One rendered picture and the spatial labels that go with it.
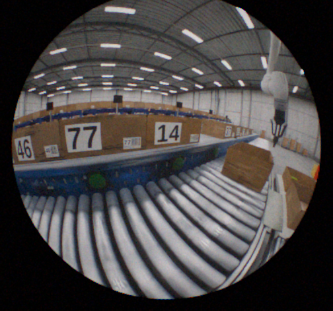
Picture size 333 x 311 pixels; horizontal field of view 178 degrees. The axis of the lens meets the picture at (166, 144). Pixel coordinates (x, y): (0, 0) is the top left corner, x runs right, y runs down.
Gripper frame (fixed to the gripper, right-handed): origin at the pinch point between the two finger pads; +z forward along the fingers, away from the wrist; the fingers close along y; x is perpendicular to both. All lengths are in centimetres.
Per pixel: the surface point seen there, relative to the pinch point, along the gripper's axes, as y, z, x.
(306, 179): 49, 27, 16
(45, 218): -30, -13, -112
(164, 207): -27, 4, -67
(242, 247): 4, 6, -60
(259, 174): -4.4, 9.3, -24.1
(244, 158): -16.1, 4.4, -22.6
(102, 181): -42, -9, -83
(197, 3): -197, -597, 419
